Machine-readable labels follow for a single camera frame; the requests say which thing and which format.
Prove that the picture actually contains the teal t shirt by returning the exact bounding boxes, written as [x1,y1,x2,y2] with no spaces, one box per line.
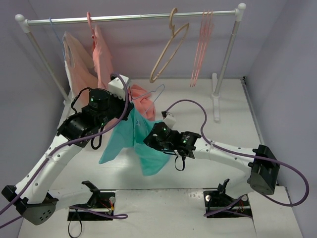
[99,109,170,176]

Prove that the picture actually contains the blue plastic hanger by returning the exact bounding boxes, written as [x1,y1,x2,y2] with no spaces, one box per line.
[129,84,165,121]

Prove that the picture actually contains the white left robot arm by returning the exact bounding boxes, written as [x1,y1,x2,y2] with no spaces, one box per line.
[1,87,134,226]

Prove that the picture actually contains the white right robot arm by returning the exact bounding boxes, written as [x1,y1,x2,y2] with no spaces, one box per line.
[144,122,280,204]

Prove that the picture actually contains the salmon pink t shirt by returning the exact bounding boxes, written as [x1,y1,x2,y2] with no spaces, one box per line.
[90,26,156,121]

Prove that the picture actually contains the pale peach t shirt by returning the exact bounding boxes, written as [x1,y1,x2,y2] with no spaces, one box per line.
[62,32,98,99]

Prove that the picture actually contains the pink hanger holding shirt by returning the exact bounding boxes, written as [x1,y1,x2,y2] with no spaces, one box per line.
[86,11,96,41]

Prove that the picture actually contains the blue hanger holding shirt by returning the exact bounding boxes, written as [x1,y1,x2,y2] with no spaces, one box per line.
[49,17,65,60]

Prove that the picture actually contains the pink plastic hanger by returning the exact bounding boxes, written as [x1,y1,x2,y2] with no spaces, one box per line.
[190,10,207,87]
[190,10,211,87]
[196,11,213,83]

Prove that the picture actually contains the beige plastic hanger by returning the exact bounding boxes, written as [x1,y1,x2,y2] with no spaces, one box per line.
[149,7,190,83]

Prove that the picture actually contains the white metal clothes rack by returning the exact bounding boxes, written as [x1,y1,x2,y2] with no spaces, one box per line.
[15,3,246,121]

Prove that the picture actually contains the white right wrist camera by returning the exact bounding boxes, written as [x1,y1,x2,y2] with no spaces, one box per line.
[161,111,176,129]

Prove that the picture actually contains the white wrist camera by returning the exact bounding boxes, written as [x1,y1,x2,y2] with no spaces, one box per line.
[108,74,126,100]
[161,111,176,129]

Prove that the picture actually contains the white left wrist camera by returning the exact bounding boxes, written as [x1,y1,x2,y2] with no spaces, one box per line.
[108,74,126,100]

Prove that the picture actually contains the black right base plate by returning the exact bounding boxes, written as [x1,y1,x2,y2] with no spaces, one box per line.
[203,190,253,219]

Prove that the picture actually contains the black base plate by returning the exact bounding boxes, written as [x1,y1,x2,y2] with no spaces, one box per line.
[67,190,116,222]
[203,190,253,219]

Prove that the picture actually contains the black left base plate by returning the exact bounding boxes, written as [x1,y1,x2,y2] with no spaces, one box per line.
[67,190,116,222]

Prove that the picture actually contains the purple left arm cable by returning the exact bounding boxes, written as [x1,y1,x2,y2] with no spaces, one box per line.
[0,73,132,228]

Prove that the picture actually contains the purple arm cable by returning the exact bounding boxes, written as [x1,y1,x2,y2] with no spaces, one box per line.
[0,73,132,228]
[165,99,310,218]

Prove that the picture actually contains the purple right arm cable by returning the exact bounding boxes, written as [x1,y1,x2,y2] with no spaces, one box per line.
[165,99,310,218]

